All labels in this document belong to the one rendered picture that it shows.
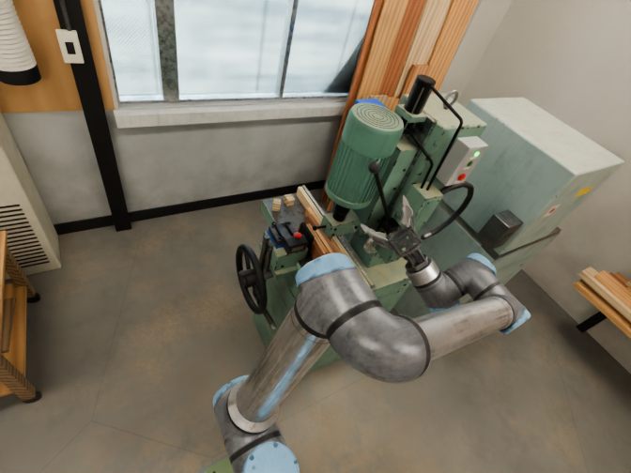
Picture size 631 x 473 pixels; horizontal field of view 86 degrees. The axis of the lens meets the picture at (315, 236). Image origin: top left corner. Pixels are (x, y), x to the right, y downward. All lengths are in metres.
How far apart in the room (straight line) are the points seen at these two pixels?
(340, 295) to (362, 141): 0.58
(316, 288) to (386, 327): 0.14
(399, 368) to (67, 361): 1.89
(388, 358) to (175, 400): 1.58
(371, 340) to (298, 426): 1.50
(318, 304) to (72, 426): 1.66
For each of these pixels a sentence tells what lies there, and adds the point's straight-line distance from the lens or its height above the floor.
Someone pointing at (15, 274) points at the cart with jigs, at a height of 0.28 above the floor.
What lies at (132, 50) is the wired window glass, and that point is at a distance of 2.21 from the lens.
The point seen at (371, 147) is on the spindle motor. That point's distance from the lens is 1.06.
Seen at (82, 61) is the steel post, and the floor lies 1.15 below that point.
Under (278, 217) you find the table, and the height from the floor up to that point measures 0.90.
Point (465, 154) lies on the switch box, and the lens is 1.24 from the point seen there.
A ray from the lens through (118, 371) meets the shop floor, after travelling 2.16.
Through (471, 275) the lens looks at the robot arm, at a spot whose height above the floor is 1.28.
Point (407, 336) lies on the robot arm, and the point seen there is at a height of 1.47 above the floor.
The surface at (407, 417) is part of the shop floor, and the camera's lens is 2.27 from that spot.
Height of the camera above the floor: 1.95
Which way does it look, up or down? 45 degrees down
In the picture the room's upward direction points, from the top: 19 degrees clockwise
